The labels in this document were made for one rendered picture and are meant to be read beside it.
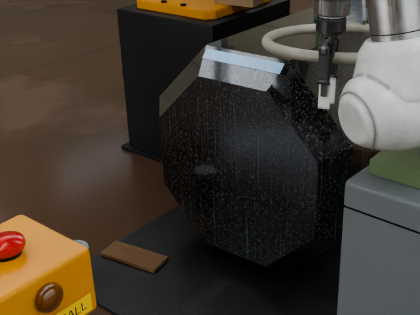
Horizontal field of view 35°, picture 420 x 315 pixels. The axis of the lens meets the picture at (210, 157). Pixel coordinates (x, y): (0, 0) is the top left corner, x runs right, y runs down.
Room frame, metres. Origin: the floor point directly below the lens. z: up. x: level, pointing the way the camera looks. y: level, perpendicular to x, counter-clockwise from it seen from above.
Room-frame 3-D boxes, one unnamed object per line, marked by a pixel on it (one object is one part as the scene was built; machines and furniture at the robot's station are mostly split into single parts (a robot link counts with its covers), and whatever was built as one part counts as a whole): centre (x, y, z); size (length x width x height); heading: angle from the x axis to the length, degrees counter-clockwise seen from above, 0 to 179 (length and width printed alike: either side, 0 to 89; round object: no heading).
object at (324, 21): (1.62, -0.32, 1.00); 0.08 x 0.07 x 0.09; 155
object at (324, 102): (1.59, -0.30, 0.85); 0.03 x 0.01 x 0.07; 65
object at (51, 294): (0.52, 0.16, 1.05); 0.03 x 0.02 x 0.03; 139
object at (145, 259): (2.11, 0.30, 0.02); 0.25 x 0.10 x 0.01; 59
